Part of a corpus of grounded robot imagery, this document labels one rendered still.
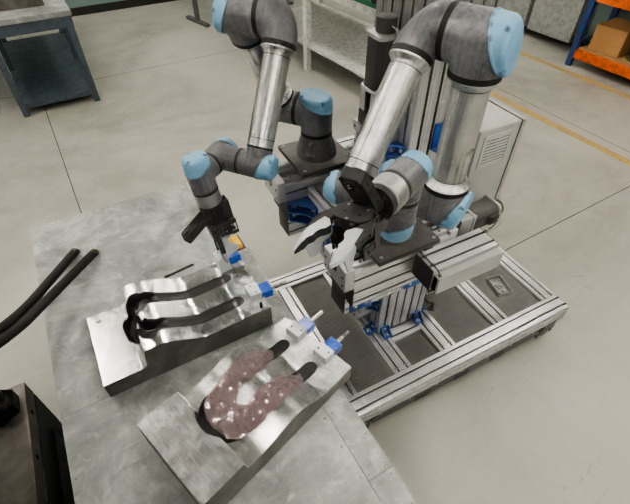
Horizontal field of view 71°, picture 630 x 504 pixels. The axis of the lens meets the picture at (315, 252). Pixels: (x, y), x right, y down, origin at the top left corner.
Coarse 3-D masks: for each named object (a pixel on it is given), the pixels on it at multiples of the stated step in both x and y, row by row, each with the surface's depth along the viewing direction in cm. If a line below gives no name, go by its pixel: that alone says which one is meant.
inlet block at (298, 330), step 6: (318, 312) 136; (306, 318) 133; (312, 318) 134; (294, 324) 130; (300, 324) 131; (306, 324) 131; (312, 324) 131; (288, 330) 129; (294, 330) 128; (300, 330) 129; (306, 330) 130; (312, 330) 133; (294, 336) 128; (300, 336) 128
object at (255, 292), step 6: (264, 282) 139; (282, 282) 140; (246, 288) 135; (252, 288) 135; (258, 288) 135; (264, 288) 137; (270, 288) 137; (252, 294) 133; (258, 294) 134; (264, 294) 136; (270, 294) 138; (252, 300) 134
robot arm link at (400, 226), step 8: (408, 208) 89; (416, 208) 91; (392, 216) 91; (400, 216) 91; (408, 216) 91; (392, 224) 93; (400, 224) 92; (408, 224) 93; (384, 232) 95; (392, 232) 94; (400, 232) 93; (408, 232) 95; (392, 240) 96; (400, 240) 96
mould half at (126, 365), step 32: (128, 288) 133; (160, 288) 136; (224, 288) 139; (224, 320) 130; (256, 320) 134; (96, 352) 126; (128, 352) 126; (160, 352) 121; (192, 352) 128; (128, 384) 123
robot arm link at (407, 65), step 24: (408, 24) 92; (432, 24) 89; (408, 48) 92; (432, 48) 91; (408, 72) 93; (384, 96) 94; (408, 96) 95; (384, 120) 94; (360, 144) 96; (384, 144) 96; (360, 168) 96; (336, 192) 98
